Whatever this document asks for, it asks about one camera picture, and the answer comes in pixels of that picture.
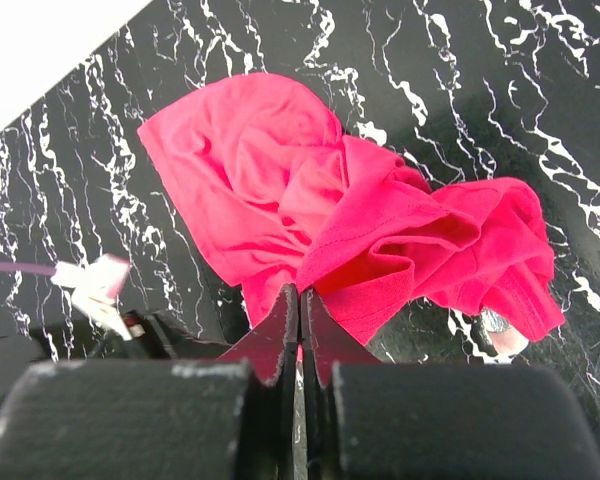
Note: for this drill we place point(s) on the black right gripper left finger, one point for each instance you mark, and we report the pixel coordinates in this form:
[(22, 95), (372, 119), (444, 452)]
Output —
[(225, 418)]

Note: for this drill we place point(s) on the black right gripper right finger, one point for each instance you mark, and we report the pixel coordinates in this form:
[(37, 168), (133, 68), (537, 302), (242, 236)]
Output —
[(366, 419)]

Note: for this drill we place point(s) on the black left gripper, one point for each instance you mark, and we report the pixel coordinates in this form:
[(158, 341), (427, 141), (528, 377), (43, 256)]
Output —
[(155, 336)]

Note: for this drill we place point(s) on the magenta pink t-shirt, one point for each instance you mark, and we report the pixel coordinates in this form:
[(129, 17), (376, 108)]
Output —
[(274, 192)]

